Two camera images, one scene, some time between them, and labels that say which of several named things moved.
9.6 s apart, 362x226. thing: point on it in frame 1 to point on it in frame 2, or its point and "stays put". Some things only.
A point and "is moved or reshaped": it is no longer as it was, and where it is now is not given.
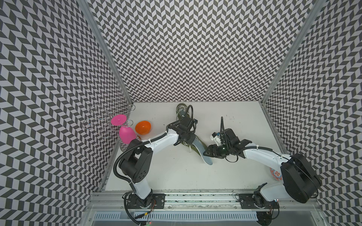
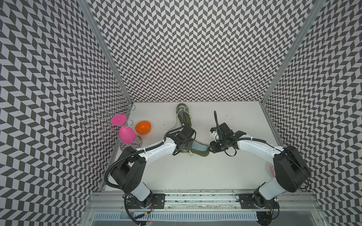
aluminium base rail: [114, 201] stays put
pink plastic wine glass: [126, 133] stays put
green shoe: [182, 110] stays put
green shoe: [193, 147] is moved or reshaped
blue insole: [201, 149] is moved or reshaped
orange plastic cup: [143, 127] stays put
